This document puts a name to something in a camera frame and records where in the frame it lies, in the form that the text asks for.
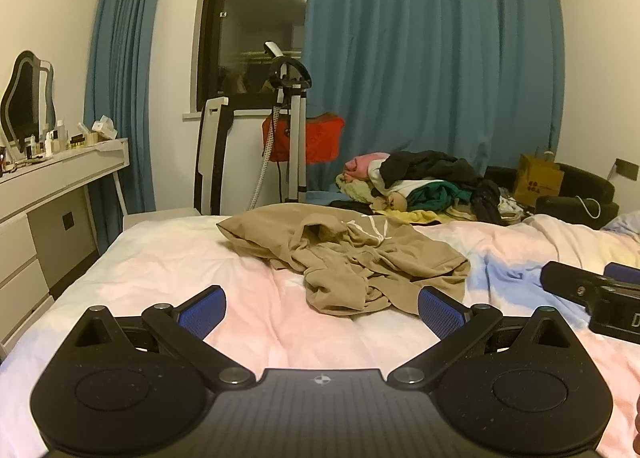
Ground tan t-shirt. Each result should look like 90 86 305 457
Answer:
218 204 471 316

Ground pile of mixed clothes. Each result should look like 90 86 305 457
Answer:
334 151 525 225

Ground black armchair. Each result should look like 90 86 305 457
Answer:
485 163 620 230

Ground pastel tie-dye duvet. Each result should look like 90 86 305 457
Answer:
1 213 639 457

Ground white stool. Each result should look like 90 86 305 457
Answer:
122 207 201 231

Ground brown paper bag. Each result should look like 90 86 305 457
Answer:
512 151 564 208

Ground white vanity desk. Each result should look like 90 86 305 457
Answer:
1 139 129 356

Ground white folded board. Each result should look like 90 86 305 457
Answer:
193 96 232 215

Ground cosmetics on desk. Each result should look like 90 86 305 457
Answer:
1 116 127 173

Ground blue curtain left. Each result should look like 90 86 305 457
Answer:
83 0 173 255

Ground blue curtain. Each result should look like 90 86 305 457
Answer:
303 0 565 189
83 0 173 255

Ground garment steamer stand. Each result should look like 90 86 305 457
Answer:
247 40 314 211

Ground wavy black vanity mirror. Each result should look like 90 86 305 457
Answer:
1 50 56 163

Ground blue curtain right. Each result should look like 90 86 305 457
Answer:
303 0 565 189

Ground dark window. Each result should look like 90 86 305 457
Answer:
195 0 307 110

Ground white cable on chair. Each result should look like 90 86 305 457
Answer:
574 194 602 221

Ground black wall socket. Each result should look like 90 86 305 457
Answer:
614 158 640 182

